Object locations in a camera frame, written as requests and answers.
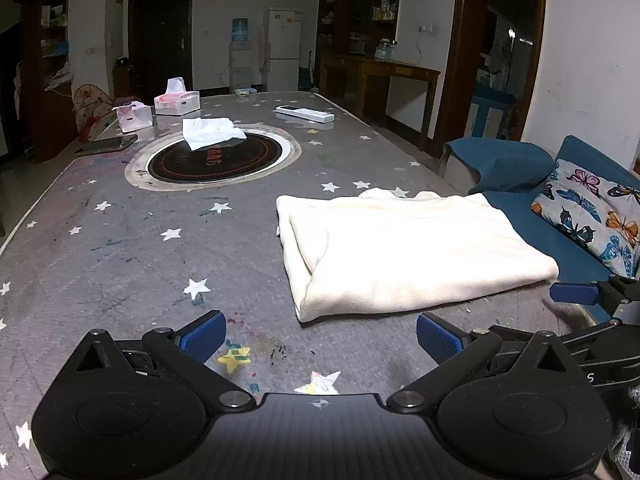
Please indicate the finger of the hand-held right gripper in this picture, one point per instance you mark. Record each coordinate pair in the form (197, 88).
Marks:
(610, 337)
(575, 293)

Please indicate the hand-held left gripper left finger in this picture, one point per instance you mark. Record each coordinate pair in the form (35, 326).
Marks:
(205, 336)

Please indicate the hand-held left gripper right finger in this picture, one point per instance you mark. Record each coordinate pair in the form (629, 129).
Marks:
(437, 338)

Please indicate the cream garment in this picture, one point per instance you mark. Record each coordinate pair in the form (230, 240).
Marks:
(400, 250)

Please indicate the butterfly print cushion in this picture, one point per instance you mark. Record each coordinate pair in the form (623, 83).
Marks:
(590, 210)

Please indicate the grey star-printed tablecloth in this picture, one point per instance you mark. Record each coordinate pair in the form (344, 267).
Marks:
(150, 240)

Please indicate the blue sofa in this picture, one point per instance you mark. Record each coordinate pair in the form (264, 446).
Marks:
(505, 165)

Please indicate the round black built-in cooktop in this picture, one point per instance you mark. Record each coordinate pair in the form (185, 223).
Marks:
(225, 161)

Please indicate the small blue cabinet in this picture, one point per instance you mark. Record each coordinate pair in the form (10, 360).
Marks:
(487, 110)

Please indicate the crumpled white cloth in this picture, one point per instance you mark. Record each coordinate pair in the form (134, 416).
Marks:
(210, 132)

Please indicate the black smartphone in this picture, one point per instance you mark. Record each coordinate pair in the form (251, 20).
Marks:
(107, 143)

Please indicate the white plastic bag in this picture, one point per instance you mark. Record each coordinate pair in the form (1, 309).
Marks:
(134, 117)

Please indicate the pink white tissue box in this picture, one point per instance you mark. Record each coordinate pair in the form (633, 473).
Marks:
(177, 101)

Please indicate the white remote control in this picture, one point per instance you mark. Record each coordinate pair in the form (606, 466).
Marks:
(305, 113)

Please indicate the small yellow green pack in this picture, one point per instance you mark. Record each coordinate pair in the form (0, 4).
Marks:
(246, 92)

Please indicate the children's play tent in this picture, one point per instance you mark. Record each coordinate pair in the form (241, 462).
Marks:
(92, 110)

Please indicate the white water dispenser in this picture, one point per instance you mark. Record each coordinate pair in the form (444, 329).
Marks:
(240, 67)

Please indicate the dark wooden desk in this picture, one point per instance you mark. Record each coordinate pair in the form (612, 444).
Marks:
(385, 70)

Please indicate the dark wooden door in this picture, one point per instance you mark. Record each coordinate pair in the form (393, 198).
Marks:
(160, 45)

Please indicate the white refrigerator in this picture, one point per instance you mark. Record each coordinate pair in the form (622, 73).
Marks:
(283, 50)

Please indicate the dark wooden bookshelf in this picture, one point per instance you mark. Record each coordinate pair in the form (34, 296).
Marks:
(42, 85)

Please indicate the blue water bottle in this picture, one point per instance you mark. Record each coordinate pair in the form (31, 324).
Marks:
(240, 30)

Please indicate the dark wooden display cabinet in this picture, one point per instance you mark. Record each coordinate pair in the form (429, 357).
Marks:
(360, 10)

